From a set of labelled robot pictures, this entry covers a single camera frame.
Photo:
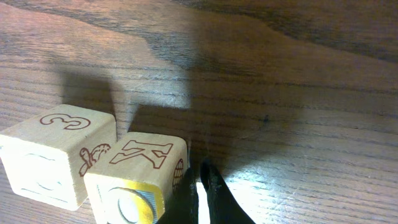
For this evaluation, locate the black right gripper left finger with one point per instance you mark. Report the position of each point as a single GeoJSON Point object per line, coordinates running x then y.
{"type": "Point", "coordinates": [182, 208]}

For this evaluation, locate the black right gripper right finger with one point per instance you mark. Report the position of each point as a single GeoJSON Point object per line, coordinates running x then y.
{"type": "Point", "coordinates": [223, 207]}

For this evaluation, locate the yellow O block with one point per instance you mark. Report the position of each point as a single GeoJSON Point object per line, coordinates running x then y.
{"type": "Point", "coordinates": [134, 181]}

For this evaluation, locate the yellow C block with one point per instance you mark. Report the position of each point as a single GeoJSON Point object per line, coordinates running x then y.
{"type": "Point", "coordinates": [47, 156]}

